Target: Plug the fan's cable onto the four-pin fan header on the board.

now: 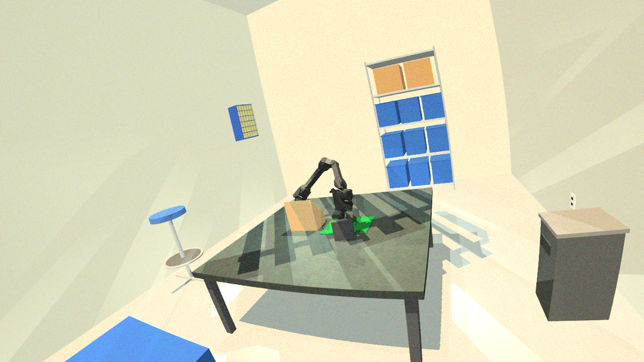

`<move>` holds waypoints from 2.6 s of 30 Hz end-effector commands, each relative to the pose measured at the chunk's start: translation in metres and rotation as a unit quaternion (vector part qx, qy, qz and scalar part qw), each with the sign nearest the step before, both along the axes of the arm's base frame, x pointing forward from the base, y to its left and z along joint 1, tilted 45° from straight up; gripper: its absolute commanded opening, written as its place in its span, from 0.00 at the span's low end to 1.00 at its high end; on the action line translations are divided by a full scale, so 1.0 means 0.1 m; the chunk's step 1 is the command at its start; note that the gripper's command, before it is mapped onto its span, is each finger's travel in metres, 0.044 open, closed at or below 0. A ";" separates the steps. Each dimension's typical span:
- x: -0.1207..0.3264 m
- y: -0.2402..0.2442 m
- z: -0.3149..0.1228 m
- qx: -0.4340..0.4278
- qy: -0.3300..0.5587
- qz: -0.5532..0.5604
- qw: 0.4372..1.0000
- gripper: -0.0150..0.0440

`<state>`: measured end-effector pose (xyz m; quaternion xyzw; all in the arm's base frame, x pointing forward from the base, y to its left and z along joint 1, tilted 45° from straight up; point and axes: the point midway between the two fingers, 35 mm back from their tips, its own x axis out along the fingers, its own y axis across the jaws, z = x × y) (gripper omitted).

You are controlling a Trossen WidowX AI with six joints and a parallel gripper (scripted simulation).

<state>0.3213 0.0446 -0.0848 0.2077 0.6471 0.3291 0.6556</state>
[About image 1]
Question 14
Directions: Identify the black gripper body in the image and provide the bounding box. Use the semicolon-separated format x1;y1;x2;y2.
332;200;345;218

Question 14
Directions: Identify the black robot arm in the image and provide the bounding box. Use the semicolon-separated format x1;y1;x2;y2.
293;157;353;210

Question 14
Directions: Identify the green circuit board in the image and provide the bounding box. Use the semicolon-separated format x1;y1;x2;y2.
320;216;375;234

